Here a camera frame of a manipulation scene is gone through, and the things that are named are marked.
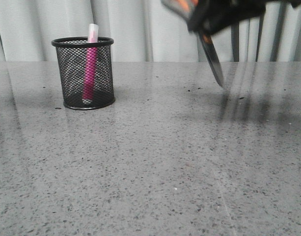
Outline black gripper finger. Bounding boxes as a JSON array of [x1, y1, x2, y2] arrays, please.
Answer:
[[187, 0, 266, 34]]

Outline grey orange scissors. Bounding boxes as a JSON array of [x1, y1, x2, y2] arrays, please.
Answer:
[[161, 0, 224, 87]]

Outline pink highlighter pen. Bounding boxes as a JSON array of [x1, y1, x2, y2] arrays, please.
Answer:
[[82, 24, 99, 105]]

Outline black mesh pen cup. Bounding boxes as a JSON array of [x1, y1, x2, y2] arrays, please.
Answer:
[[51, 37, 115, 110]]

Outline grey curtain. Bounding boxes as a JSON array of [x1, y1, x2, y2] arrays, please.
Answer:
[[0, 0, 301, 62]]

